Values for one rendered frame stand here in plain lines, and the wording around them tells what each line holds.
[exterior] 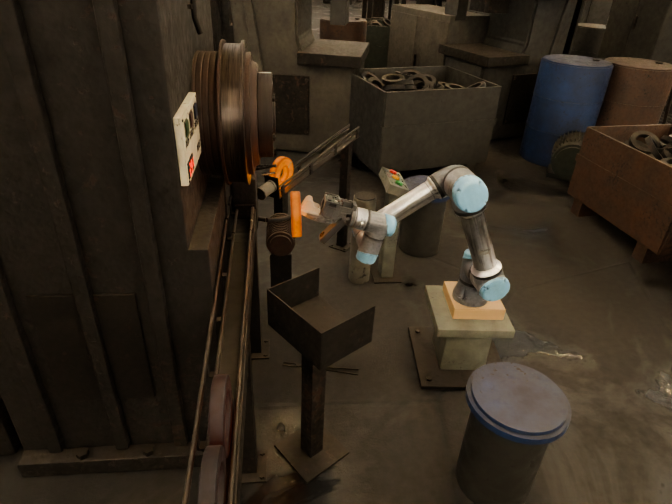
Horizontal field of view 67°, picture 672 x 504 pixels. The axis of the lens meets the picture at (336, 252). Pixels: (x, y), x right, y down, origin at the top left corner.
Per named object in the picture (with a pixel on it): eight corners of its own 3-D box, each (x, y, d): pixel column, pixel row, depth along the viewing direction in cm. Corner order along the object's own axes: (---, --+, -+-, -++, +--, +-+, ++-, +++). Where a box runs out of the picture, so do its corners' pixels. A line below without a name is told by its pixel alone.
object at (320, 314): (315, 495, 173) (321, 333, 136) (272, 445, 190) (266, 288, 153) (359, 463, 185) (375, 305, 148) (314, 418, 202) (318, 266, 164)
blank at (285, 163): (277, 195, 240) (283, 196, 238) (264, 177, 226) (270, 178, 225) (291, 168, 244) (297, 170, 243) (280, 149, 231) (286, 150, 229)
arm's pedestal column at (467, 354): (487, 331, 253) (497, 288, 240) (512, 391, 219) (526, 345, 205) (407, 329, 252) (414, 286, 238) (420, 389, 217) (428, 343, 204)
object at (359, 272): (349, 284, 283) (355, 200, 256) (347, 272, 293) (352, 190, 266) (370, 284, 284) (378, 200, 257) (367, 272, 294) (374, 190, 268)
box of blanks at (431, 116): (376, 187, 401) (385, 88, 361) (339, 152, 467) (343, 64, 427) (485, 174, 434) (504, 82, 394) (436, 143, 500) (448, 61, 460)
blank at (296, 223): (290, 207, 162) (301, 207, 162) (289, 183, 174) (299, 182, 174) (292, 246, 171) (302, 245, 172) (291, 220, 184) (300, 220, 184)
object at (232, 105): (227, 208, 162) (215, 53, 138) (237, 156, 202) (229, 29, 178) (247, 208, 163) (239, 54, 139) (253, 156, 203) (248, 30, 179)
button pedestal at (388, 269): (374, 286, 283) (384, 184, 251) (368, 263, 303) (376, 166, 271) (402, 285, 284) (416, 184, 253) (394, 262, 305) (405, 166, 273)
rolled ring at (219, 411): (228, 357, 119) (214, 358, 118) (221, 426, 104) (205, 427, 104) (233, 406, 130) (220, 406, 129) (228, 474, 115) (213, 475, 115)
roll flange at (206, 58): (195, 208, 161) (178, 52, 137) (211, 156, 201) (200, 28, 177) (227, 208, 162) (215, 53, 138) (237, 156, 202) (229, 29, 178)
